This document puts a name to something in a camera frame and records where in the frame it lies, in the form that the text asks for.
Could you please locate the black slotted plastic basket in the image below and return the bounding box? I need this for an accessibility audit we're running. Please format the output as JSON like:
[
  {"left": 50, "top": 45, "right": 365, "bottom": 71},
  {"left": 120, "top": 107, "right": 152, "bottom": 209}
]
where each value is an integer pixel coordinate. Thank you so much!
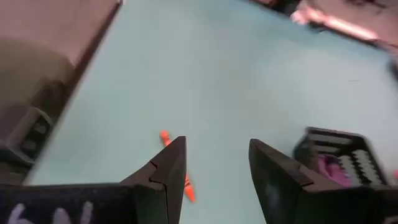
[{"left": 293, "top": 126, "right": 391, "bottom": 189}]

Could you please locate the green table mat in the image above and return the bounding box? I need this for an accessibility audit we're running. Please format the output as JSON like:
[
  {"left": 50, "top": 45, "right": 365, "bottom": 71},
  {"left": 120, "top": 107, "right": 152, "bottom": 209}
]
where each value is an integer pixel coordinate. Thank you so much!
[{"left": 24, "top": 0, "right": 398, "bottom": 224}]

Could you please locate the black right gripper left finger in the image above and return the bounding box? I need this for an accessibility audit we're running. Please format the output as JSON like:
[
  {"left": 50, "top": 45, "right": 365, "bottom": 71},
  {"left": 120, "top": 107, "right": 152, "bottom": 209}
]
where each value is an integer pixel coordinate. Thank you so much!
[{"left": 119, "top": 136, "right": 187, "bottom": 224}]

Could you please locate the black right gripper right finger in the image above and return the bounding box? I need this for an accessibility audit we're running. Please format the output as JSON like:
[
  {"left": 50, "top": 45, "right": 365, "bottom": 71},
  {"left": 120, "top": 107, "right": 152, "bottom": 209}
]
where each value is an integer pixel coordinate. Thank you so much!
[{"left": 248, "top": 139, "right": 315, "bottom": 224}]

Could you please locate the orange crayon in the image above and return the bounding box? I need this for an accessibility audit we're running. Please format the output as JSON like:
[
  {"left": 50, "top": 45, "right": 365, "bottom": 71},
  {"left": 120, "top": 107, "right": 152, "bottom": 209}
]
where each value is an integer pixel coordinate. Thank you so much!
[{"left": 159, "top": 129, "right": 196, "bottom": 203}]

